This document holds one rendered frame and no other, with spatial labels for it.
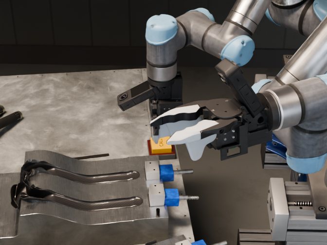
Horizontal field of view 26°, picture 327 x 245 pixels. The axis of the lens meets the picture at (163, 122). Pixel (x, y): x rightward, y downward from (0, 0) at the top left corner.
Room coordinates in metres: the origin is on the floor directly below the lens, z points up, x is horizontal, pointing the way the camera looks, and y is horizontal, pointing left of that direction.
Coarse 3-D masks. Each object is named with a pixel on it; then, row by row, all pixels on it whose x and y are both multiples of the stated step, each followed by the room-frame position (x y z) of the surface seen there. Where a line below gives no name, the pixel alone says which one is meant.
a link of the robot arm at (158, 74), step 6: (150, 66) 1.48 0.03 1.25; (174, 66) 1.49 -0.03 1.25; (150, 72) 1.48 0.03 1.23; (156, 72) 1.47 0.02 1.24; (162, 72) 1.47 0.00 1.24; (168, 72) 1.47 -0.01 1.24; (174, 72) 1.49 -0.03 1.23; (150, 78) 1.48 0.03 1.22; (156, 78) 1.47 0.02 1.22; (162, 78) 1.47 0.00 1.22; (168, 78) 1.47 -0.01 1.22
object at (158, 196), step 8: (152, 184) 1.42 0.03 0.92; (160, 184) 1.42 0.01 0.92; (152, 192) 1.38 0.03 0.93; (160, 192) 1.39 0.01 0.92; (168, 192) 1.41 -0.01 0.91; (176, 192) 1.41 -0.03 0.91; (152, 200) 1.37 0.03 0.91; (160, 200) 1.38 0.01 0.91; (168, 200) 1.38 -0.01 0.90; (176, 200) 1.38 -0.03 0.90
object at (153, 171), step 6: (150, 162) 1.52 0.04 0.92; (156, 162) 1.52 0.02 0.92; (150, 168) 1.50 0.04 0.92; (156, 168) 1.50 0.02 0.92; (162, 168) 1.51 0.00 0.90; (168, 168) 1.51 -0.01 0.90; (150, 174) 1.48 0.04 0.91; (156, 174) 1.48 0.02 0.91; (162, 174) 1.49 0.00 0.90; (168, 174) 1.49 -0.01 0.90; (174, 174) 1.51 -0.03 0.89; (168, 180) 1.49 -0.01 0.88
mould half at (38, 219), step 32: (64, 160) 1.54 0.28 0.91; (128, 160) 1.56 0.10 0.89; (0, 192) 1.46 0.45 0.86; (64, 192) 1.40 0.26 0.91; (96, 192) 1.43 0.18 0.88; (128, 192) 1.43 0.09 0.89; (0, 224) 1.34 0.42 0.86; (32, 224) 1.30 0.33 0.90; (64, 224) 1.30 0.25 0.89; (96, 224) 1.31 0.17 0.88; (128, 224) 1.32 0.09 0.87; (160, 224) 1.33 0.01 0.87
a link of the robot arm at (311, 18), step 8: (312, 0) 1.83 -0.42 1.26; (320, 0) 1.80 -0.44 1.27; (304, 8) 1.81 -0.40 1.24; (312, 8) 1.80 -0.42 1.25; (320, 8) 1.76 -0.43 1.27; (304, 16) 1.80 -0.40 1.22; (312, 16) 1.78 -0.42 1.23; (320, 16) 1.75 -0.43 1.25; (304, 24) 1.79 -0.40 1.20; (312, 24) 1.77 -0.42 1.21; (304, 32) 1.79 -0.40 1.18
